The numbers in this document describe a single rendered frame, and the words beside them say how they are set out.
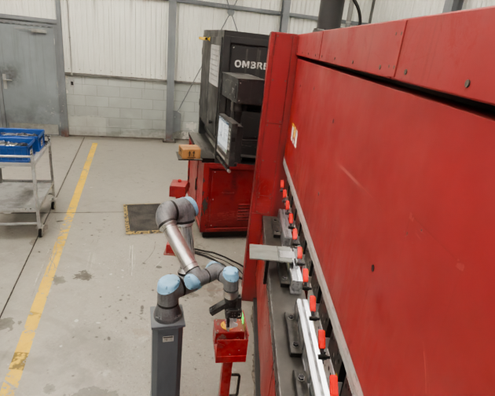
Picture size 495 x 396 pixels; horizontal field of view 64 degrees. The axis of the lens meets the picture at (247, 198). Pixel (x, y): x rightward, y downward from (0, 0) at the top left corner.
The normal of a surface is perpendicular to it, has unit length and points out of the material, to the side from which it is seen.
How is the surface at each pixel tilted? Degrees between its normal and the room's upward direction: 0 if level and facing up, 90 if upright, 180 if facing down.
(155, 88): 90
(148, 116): 90
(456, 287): 90
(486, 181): 90
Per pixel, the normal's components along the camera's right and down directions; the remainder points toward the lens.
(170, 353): 0.25, 0.38
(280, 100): 0.00, 0.37
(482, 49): -0.99, -0.09
